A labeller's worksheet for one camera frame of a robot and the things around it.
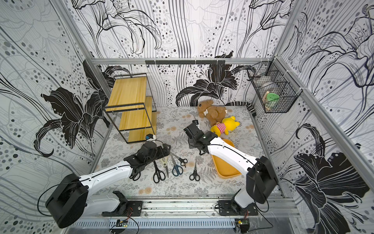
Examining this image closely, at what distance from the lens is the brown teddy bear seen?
1034mm

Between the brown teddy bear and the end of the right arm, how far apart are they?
41 centimetres

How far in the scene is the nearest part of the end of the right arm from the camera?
57 centimetres
